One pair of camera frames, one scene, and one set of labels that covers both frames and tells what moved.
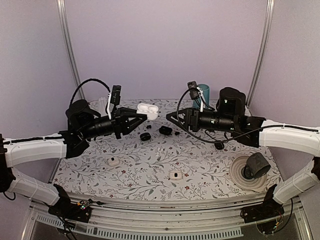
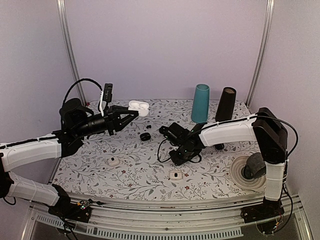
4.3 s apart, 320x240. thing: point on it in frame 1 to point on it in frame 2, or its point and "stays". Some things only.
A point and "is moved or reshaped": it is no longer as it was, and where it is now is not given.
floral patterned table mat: x=154 y=160 stays
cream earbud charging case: x=176 y=175 stays
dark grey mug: x=257 y=166 stays
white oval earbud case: x=151 y=111 is moved or reshaped
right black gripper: x=191 y=118 to x=177 y=160
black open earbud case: x=165 y=130 stays
